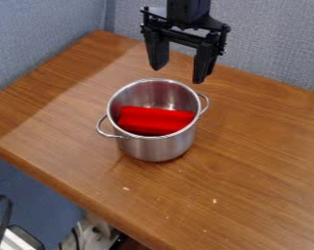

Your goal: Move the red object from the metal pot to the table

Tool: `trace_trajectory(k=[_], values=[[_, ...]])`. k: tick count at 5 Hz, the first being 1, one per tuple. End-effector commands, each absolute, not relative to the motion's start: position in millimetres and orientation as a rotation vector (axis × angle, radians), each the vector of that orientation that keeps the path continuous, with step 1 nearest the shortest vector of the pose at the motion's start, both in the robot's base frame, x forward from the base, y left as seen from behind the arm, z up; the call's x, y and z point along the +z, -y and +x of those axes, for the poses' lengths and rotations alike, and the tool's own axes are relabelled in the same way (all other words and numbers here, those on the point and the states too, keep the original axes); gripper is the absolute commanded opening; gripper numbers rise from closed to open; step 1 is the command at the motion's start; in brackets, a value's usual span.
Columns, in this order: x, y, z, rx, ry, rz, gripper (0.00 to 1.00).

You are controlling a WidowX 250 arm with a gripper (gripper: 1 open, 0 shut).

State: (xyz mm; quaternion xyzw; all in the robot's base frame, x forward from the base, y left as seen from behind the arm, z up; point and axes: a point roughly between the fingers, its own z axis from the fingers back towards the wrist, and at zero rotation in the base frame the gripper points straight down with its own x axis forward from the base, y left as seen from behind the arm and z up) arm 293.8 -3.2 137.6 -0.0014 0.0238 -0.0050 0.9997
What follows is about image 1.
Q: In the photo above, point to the red rectangular block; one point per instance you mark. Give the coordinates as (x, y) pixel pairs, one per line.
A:
(153, 121)

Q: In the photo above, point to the black chair frame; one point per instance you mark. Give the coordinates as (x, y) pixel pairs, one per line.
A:
(14, 237)

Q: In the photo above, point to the stainless steel pot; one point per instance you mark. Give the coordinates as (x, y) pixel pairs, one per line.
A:
(157, 93)

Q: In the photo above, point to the white equipment under table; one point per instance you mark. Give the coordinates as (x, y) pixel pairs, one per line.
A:
(93, 234)

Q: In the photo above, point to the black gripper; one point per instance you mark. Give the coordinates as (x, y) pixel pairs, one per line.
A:
(185, 23)

